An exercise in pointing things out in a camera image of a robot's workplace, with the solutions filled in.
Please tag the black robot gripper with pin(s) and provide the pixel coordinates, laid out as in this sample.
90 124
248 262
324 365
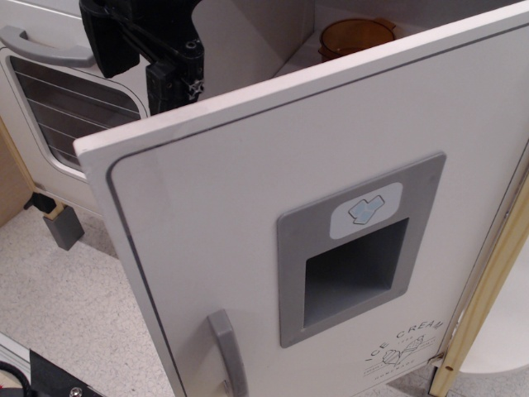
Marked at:
162 32

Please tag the grey kitchen leg foot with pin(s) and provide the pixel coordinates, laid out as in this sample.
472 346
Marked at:
65 228

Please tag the white toy oven door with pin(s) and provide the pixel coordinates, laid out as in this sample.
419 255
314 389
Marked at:
47 107

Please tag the wooden side panel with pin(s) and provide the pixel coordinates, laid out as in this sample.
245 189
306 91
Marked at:
17 185

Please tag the white toy fridge door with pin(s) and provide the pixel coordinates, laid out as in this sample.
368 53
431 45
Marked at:
191 198

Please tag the amber plastic pot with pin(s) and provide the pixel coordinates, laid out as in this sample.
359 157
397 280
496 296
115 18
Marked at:
352 35

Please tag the light wood side post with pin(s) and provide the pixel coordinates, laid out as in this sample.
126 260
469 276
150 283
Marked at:
505 251

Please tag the white toy fridge cabinet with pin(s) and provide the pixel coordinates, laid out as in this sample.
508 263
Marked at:
247 42

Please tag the grey fridge door handle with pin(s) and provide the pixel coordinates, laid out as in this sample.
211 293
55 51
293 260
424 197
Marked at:
225 338

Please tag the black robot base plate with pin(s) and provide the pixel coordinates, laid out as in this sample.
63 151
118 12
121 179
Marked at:
47 379

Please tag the grey oven door handle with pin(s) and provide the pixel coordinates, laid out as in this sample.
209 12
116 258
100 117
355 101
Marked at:
16 40

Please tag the grey ice dispenser panel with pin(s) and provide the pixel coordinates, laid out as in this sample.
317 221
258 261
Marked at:
350 252

